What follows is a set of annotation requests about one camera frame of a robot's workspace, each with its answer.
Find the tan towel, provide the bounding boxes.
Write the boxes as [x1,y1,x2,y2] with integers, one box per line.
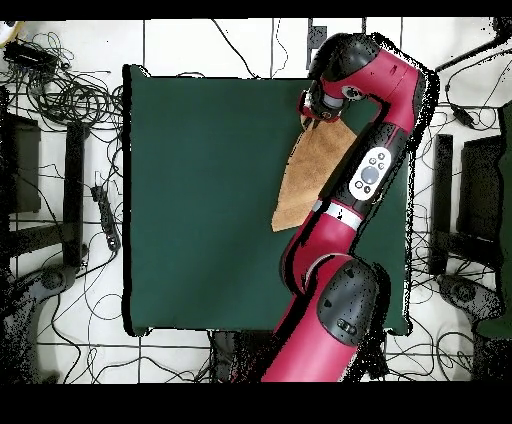
[270,114,359,233]

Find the black flat panel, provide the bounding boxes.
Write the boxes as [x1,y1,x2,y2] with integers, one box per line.
[456,135,506,241]
[0,113,42,215]

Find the dark green table cloth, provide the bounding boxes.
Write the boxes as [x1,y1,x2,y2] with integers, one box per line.
[121,63,422,337]

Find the black power adapter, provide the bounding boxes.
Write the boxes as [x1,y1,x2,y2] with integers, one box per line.
[451,106,477,129]

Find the black rod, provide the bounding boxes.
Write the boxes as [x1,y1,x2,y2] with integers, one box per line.
[434,38,501,73]

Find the black stand crossbar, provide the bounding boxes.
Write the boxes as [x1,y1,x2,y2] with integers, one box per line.
[7,222,67,257]
[449,230,501,269]

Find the black power strip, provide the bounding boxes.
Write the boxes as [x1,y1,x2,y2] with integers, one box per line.
[90,184,122,253]

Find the grey stand base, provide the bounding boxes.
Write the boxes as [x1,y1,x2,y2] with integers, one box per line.
[0,263,79,385]
[436,273,506,321]

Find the black electronics box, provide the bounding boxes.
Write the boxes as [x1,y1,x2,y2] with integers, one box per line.
[3,40,59,75]

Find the white round object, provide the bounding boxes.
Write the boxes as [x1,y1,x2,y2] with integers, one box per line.
[0,20,26,48]

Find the grey square tape frame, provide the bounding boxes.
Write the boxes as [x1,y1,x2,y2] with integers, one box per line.
[306,17,367,71]

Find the tangle of black cables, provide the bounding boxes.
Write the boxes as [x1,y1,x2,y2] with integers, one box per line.
[7,33,124,131]

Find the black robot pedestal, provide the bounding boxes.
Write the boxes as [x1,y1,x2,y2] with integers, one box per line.
[209,330,277,383]

